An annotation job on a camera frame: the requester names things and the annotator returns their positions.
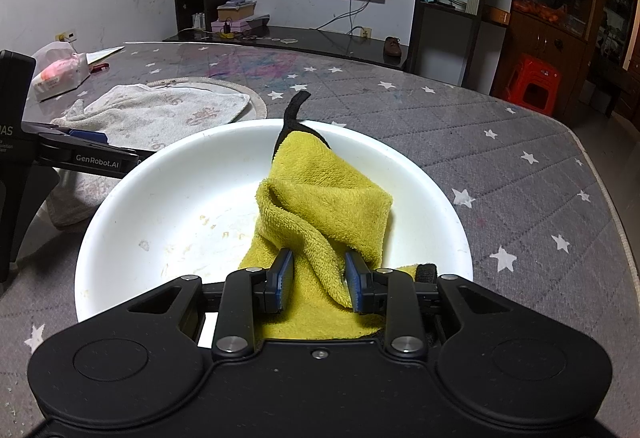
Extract grey star-print blanket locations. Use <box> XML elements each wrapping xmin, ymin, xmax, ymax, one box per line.
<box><xmin>0</xmin><ymin>41</ymin><xmax>640</xmax><ymax>438</ymax></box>

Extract pink and white tissue pack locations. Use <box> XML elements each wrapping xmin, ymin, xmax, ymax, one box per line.
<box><xmin>30</xmin><ymin>42</ymin><xmax>92</xmax><ymax>102</ymax></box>

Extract white paper sheet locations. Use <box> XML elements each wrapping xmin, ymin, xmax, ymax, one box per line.
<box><xmin>84</xmin><ymin>46</ymin><xmax>126</xmax><ymax>65</ymax></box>

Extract yellow cleaning cloth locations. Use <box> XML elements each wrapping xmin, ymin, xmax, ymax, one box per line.
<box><xmin>237</xmin><ymin>91</ymin><xmax>439</xmax><ymax>342</ymax></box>

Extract red plastic stool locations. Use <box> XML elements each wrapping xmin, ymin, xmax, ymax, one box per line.
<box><xmin>501</xmin><ymin>52</ymin><xmax>563</xmax><ymax>117</ymax></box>

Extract black television bench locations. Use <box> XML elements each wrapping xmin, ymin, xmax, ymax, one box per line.
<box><xmin>162</xmin><ymin>25</ymin><xmax>412</xmax><ymax>70</ymax></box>

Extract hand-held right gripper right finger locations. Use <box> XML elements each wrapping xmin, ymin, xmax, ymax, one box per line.
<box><xmin>345</xmin><ymin>251</ymin><xmax>507</xmax><ymax>358</ymax></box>

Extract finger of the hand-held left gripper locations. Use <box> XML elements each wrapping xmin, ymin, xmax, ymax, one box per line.
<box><xmin>38</xmin><ymin>133</ymin><xmax>157</xmax><ymax>179</ymax></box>
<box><xmin>36</xmin><ymin>122</ymin><xmax>109</xmax><ymax>145</ymax></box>

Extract pink flat box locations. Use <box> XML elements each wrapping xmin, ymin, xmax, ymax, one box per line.
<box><xmin>210</xmin><ymin>18</ymin><xmax>252</xmax><ymax>34</ymax></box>

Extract white printed towel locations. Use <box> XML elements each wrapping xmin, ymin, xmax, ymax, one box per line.
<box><xmin>49</xmin><ymin>76</ymin><xmax>267</xmax><ymax>227</ymax></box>

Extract brown cardboard box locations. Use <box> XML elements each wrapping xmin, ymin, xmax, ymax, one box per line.
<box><xmin>216</xmin><ymin>1</ymin><xmax>257</xmax><ymax>22</ymax></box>

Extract brown wooden cabinet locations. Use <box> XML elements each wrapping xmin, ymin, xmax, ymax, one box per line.
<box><xmin>490</xmin><ymin>0</ymin><xmax>618</xmax><ymax>120</ymax></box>

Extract white bowl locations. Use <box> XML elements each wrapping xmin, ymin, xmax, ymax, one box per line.
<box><xmin>74</xmin><ymin>118</ymin><xmax>475</xmax><ymax>350</ymax></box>

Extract pile of oranges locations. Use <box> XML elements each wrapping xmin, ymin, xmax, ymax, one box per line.
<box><xmin>512</xmin><ymin>0</ymin><xmax>562</xmax><ymax>22</ymax></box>

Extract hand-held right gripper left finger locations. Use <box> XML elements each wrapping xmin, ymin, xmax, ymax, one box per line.
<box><xmin>112</xmin><ymin>248</ymin><xmax>296</xmax><ymax>358</ymax></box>

